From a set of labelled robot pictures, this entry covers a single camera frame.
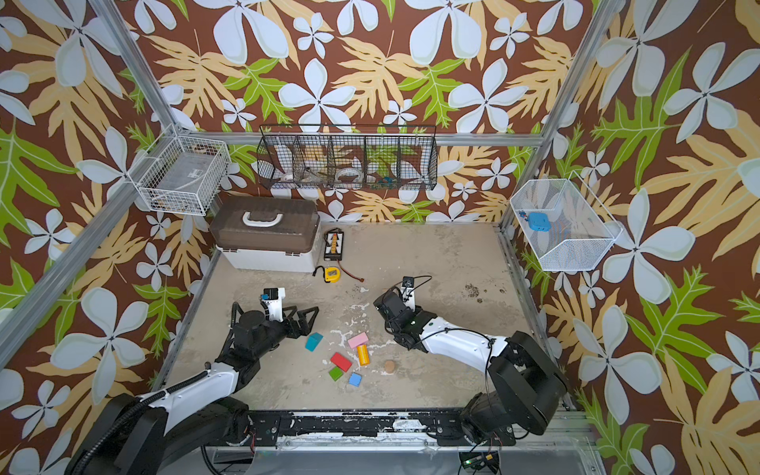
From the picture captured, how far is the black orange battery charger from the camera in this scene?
43.5 inches

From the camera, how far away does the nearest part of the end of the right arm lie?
0.62 m

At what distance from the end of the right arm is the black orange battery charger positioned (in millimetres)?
427
